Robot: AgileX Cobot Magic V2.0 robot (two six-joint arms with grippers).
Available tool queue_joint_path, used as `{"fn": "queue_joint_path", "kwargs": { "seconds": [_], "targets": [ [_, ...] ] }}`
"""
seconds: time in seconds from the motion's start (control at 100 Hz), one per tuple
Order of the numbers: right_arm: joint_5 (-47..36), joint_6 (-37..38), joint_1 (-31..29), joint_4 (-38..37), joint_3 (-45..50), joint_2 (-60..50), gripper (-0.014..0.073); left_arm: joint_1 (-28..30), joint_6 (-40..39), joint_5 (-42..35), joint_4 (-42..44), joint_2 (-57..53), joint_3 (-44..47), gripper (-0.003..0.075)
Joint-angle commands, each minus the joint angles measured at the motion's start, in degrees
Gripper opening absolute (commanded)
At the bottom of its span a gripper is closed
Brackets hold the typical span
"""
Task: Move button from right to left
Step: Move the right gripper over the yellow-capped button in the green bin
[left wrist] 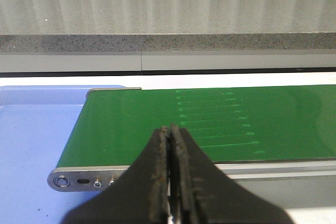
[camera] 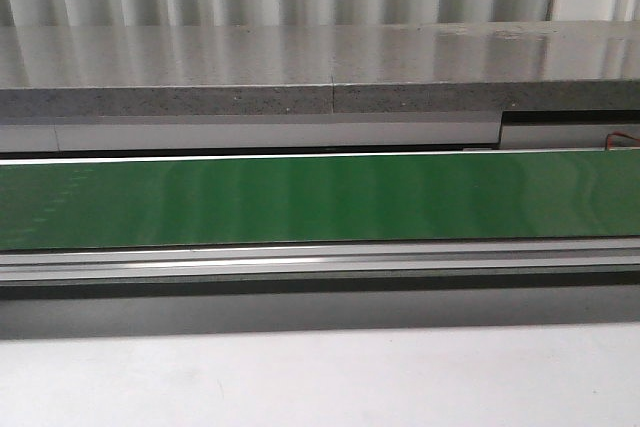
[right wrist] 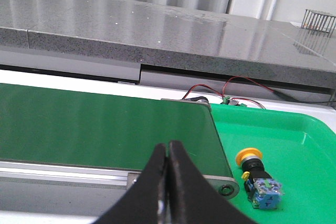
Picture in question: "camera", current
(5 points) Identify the white panel under shelf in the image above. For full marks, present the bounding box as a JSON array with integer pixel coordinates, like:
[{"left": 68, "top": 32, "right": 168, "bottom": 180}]
[{"left": 1, "top": 110, "right": 639, "bottom": 154}]

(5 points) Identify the green conveyor belt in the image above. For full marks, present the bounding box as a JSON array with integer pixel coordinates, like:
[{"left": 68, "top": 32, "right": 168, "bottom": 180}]
[{"left": 1, "top": 150, "right": 639, "bottom": 250}]

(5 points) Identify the grey stone shelf slab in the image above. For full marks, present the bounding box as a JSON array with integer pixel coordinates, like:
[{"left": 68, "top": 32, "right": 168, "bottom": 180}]
[{"left": 1, "top": 21, "right": 639, "bottom": 118}]

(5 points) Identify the aluminium conveyor front rail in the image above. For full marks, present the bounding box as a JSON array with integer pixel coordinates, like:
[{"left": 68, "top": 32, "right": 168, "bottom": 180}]
[{"left": 1, "top": 237, "right": 639, "bottom": 282}]

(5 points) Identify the red wire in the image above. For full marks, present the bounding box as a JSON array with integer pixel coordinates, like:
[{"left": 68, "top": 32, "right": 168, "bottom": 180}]
[{"left": 603, "top": 131, "right": 640, "bottom": 150}]

